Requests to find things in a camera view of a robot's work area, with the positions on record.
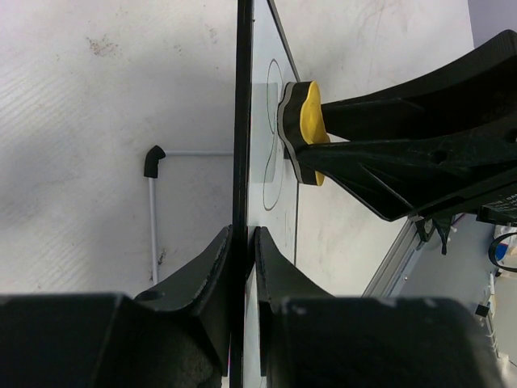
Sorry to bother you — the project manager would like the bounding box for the yellow bone-shaped eraser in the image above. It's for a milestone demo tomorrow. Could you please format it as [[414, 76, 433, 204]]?
[[277, 81, 330, 186]]

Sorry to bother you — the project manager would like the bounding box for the small black-framed whiteboard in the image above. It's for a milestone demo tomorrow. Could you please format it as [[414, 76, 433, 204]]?
[[229, 1, 300, 387]]

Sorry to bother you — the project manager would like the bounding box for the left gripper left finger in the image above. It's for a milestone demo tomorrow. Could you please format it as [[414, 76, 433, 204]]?
[[135, 226, 233, 376]]

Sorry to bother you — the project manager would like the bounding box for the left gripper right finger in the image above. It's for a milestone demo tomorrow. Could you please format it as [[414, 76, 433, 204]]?
[[253, 226, 330, 378]]

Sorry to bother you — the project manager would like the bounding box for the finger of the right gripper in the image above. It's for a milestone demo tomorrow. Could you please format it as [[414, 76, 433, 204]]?
[[298, 124, 516, 221], [322, 30, 516, 137]]

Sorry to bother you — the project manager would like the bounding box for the aluminium mounting rail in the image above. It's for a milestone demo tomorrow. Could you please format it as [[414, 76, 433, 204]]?
[[363, 220, 435, 297]]

